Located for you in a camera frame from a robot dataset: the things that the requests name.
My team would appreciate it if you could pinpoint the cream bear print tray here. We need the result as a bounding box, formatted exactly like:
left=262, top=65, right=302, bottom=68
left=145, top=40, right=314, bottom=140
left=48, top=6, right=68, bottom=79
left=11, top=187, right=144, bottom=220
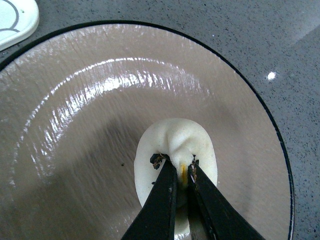
left=0, top=0, right=40, bottom=51

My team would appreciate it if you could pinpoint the beige plate with black rim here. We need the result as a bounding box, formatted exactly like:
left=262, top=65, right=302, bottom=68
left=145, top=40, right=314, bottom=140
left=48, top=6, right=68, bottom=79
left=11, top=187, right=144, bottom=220
left=0, top=23, right=294, bottom=240

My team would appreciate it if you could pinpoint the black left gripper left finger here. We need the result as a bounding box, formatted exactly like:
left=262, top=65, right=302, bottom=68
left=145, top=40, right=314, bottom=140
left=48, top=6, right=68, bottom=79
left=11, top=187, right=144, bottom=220
left=122, top=153, right=178, bottom=240

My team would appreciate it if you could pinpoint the white steamed bun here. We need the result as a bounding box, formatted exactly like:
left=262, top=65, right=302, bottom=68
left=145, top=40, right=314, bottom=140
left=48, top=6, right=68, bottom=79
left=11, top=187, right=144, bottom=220
left=134, top=118, right=218, bottom=240

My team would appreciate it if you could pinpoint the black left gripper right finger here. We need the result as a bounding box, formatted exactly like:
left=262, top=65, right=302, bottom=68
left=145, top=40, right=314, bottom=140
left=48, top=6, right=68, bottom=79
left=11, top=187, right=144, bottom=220
left=187, top=160, right=264, bottom=240

